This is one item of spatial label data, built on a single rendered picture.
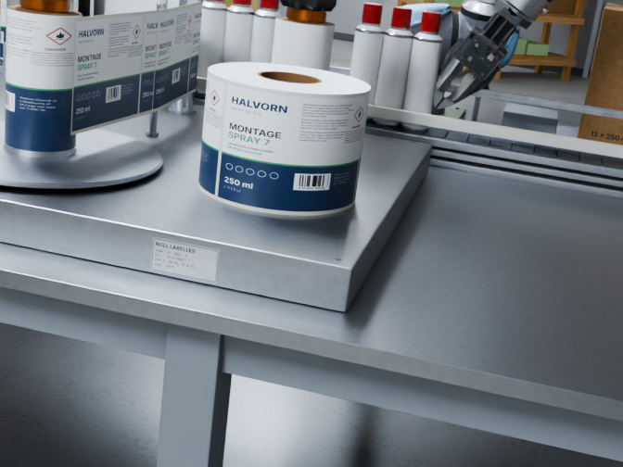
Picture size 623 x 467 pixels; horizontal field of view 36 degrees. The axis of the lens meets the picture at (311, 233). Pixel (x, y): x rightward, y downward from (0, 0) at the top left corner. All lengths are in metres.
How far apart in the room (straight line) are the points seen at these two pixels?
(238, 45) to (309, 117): 0.68
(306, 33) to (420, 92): 0.34
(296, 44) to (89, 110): 0.33
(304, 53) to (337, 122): 0.32
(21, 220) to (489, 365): 0.53
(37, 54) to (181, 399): 0.45
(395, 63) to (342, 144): 0.58
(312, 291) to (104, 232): 0.24
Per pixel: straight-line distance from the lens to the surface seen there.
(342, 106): 1.11
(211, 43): 1.78
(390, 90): 1.70
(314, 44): 1.42
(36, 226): 1.09
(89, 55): 1.25
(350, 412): 2.09
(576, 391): 0.92
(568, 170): 1.67
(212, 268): 1.02
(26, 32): 1.21
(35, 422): 1.97
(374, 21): 1.70
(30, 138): 1.23
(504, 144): 1.71
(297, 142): 1.10
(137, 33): 1.35
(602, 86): 1.91
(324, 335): 0.93
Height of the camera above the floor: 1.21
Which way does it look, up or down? 18 degrees down
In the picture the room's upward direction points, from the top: 7 degrees clockwise
